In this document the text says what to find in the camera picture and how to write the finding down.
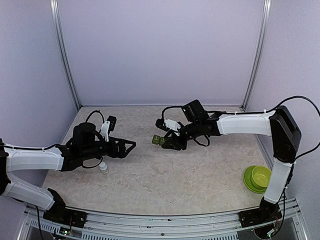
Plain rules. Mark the left aluminium corner post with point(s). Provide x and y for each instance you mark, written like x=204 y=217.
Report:
x=54 y=6

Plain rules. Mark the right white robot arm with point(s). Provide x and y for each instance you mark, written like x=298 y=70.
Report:
x=276 y=124

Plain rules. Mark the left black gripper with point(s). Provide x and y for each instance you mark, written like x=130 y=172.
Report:
x=121 y=153

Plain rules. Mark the green plate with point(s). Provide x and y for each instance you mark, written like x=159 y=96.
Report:
x=247 y=176

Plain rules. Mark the aluminium front rail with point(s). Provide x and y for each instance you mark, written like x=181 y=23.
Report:
x=115 y=226

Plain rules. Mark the white pill bottle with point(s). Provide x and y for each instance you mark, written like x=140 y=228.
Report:
x=103 y=167

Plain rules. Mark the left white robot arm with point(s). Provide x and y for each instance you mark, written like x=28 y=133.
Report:
x=86 y=143

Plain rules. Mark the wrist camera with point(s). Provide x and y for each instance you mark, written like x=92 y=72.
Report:
x=166 y=124
x=107 y=127

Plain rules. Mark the green weekly pill organizer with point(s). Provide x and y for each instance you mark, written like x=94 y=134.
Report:
x=158 y=140

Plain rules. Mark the green bowl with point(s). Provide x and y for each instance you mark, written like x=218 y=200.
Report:
x=260 y=177

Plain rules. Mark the aluminium corner post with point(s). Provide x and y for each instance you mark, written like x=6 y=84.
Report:
x=258 y=53
x=54 y=6

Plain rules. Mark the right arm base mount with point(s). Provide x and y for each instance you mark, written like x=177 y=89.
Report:
x=264 y=213

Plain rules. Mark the right aluminium corner post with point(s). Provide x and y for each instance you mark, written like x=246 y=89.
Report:
x=258 y=53

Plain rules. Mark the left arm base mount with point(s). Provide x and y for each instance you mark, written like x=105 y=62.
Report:
x=59 y=213

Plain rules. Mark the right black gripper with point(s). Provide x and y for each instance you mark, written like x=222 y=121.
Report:
x=171 y=140

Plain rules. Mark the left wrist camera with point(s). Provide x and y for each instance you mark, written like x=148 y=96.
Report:
x=107 y=127

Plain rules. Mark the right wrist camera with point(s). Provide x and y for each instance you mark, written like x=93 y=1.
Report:
x=166 y=124

